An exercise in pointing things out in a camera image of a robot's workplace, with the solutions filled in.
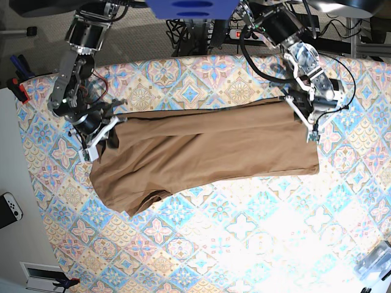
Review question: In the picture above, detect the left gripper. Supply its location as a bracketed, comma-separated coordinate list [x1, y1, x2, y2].
[278, 88, 346, 143]

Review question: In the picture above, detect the clear plastic box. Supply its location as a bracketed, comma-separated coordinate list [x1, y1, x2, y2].
[354, 241, 390, 287]

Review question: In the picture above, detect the black orange clamp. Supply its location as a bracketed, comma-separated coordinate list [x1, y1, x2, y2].
[53, 277, 80, 290]

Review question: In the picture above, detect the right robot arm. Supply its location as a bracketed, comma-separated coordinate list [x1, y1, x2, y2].
[48, 1, 133, 162]

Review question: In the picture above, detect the blue mount plate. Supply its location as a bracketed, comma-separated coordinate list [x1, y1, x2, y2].
[146, 0, 239, 20]

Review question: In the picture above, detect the patterned tablecloth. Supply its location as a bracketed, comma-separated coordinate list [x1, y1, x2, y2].
[17, 57, 390, 292]

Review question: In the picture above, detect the white power strip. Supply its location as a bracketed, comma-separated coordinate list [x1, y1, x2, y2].
[228, 28, 263, 40]

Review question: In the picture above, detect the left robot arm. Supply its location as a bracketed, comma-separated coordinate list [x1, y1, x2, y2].
[236, 1, 345, 142]

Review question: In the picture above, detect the game console with controller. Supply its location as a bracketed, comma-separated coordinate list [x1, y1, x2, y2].
[0, 192, 23, 229]

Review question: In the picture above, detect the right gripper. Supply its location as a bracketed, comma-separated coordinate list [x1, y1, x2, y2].
[68, 99, 127, 162]

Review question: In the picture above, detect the red black clamp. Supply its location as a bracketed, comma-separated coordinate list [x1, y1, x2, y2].
[6, 78, 30, 104]

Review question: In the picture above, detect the brown t-shirt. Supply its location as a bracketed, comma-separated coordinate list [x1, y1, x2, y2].
[90, 98, 319, 216]

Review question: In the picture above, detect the white floor vent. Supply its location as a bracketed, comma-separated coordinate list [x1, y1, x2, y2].
[20, 261, 66, 292]

